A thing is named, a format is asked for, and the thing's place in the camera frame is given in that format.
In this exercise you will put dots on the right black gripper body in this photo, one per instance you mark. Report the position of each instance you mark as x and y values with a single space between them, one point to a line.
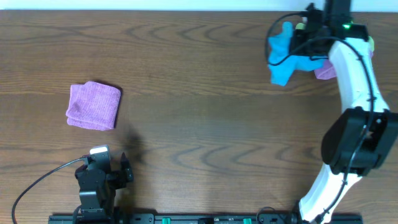
297 37

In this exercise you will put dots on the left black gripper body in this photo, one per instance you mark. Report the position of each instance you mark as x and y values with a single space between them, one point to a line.
116 178

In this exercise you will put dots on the blue microfibre cloth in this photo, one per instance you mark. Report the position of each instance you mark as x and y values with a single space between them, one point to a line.
281 70

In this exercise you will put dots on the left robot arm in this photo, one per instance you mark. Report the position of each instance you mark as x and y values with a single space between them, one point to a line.
96 204

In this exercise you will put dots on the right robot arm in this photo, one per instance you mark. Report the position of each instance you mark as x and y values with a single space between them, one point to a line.
361 138

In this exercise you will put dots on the green cloth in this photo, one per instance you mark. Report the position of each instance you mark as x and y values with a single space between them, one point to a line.
301 26

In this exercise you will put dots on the crumpled purple cloth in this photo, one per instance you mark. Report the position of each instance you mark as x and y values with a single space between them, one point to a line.
327 71

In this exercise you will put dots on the folded purple cloth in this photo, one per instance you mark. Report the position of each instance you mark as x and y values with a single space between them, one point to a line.
93 105

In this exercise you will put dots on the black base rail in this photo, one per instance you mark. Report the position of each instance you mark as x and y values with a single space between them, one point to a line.
148 218

